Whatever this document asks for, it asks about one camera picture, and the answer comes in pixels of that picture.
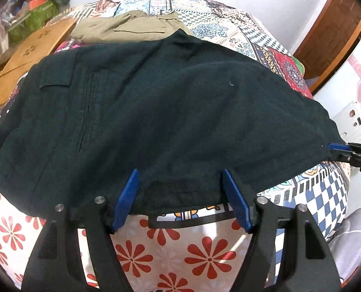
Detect green cloth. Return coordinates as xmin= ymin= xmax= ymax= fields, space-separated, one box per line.
xmin=293 ymin=55 xmax=305 ymax=77

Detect person's grey trouser leg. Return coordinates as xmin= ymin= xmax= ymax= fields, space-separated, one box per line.
xmin=327 ymin=208 xmax=361 ymax=282

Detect wooden door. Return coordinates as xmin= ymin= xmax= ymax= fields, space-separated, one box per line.
xmin=293 ymin=0 xmax=361 ymax=94

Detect patterned patchwork bedsheet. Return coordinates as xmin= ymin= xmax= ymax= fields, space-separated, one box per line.
xmin=0 ymin=0 xmax=352 ymax=292

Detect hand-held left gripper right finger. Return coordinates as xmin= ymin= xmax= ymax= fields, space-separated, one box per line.
xmin=221 ymin=168 xmax=342 ymax=292

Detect dark pants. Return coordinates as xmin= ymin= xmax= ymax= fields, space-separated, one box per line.
xmin=0 ymin=29 xmax=345 ymax=219

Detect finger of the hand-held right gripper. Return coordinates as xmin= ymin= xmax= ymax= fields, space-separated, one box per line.
xmin=334 ymin=154 xmax=361 ymax=171
xmin=328 ymin=142 xmax=361 ymax=156

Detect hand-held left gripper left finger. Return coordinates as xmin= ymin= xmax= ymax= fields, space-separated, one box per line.
xmin=21 ymin=169 xmax=140 ymax=292

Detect brown cardboard board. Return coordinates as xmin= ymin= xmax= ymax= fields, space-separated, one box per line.
xmin=0 ymin=17 xmax=77 ymax=111

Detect khaki pants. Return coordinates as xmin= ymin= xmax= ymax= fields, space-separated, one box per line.
xmin=69 ymin=10 xmax=195 ymax=45

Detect green box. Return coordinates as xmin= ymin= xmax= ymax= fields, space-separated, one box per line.
xmin=6 ymin=0 xmax=61 ymax=45

